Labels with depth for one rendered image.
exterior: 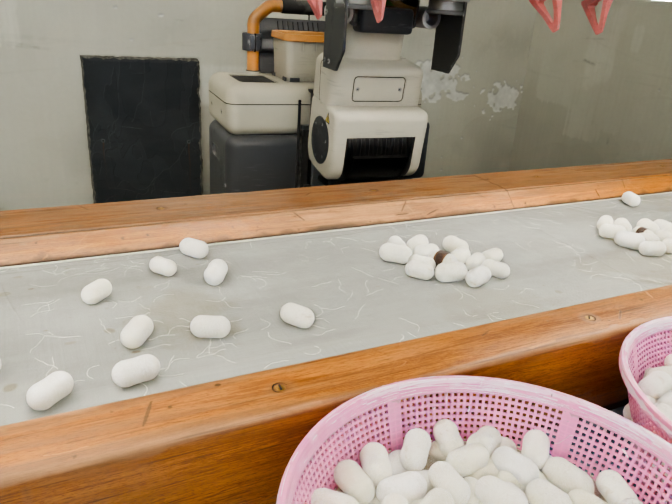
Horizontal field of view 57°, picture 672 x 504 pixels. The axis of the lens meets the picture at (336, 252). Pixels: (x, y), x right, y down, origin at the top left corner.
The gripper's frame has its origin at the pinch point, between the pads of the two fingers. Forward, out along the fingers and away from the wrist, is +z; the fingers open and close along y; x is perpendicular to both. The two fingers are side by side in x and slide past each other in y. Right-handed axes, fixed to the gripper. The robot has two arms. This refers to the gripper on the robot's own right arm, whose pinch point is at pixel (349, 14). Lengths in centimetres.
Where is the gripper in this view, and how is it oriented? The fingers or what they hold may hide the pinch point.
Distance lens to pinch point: 97.2
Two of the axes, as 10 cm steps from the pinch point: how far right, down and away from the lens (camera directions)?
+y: 9.3, -0.9, 3.7
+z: 1.1, 9.9, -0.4
